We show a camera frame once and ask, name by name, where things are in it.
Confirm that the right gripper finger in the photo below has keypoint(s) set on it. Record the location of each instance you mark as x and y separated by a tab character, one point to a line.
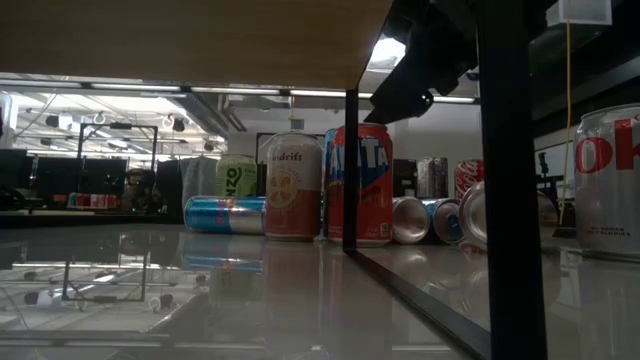
400	105

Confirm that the blue silver Red Bull can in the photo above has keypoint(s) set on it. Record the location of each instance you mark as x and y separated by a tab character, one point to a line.
447	222
432	177
410	220
215	215

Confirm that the red Fanta can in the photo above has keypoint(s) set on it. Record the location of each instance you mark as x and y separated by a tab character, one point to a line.
472	215
375	200

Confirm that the wooden shelf board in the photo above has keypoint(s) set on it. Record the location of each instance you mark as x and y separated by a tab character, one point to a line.
175	40

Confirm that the black box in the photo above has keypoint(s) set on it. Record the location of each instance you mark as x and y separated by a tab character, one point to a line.
405	177

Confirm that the red Coca-Cola can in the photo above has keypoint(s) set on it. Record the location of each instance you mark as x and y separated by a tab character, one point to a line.
467	172

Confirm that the white ceiling box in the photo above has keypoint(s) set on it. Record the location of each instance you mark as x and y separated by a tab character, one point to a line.
577	12

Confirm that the white red Spindrift can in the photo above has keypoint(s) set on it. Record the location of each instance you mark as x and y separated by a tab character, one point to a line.
294	200

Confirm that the ceiling light strip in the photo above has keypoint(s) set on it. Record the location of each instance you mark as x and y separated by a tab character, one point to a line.
235	91

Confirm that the green soda can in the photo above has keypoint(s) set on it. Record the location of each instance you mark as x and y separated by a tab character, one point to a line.
235	175

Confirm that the grey hanging cloth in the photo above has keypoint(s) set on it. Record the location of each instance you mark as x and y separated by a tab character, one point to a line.
197	180

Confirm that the silver Diet Coke can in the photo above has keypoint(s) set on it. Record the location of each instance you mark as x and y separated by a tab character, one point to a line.
607	200

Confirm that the person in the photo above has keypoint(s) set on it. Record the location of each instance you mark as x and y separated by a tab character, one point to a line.
140	187

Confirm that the black shelf side frame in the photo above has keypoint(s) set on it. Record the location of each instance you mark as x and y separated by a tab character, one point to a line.
510	200

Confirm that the black gantry frame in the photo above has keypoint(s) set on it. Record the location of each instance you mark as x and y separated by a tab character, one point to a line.
120	126

